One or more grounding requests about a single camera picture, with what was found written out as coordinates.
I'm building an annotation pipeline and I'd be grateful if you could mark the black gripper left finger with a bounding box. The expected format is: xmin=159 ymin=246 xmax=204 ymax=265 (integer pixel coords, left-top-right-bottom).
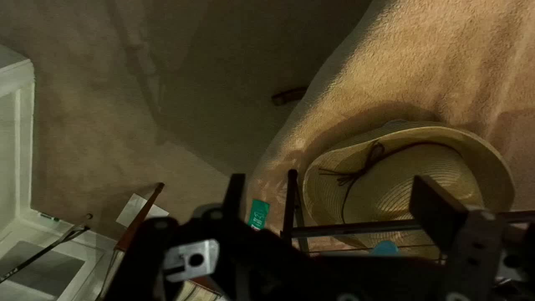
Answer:
xmin=103 ymin=218 xmax=221 ymax=301

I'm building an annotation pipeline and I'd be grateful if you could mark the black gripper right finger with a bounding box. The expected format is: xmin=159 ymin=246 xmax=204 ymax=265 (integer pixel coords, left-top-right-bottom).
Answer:
xmin=409 ymin=176 xmax=535 ymax=301

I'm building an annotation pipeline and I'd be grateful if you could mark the black metal shoe rack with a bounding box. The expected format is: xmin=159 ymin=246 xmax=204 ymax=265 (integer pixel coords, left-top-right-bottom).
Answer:
xmin=222 ymin=169 xmax=535 ymax=265

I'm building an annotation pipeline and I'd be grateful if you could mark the white cabinet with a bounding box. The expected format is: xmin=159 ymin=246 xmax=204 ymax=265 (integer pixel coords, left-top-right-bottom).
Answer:
xmin=0 ymin=47 xmax=112 ymax=301

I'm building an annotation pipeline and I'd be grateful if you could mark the tan tablecloth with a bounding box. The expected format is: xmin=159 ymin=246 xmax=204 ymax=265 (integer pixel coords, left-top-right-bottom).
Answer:
xmin=247 ymin=0 xmax=535 ymax=233

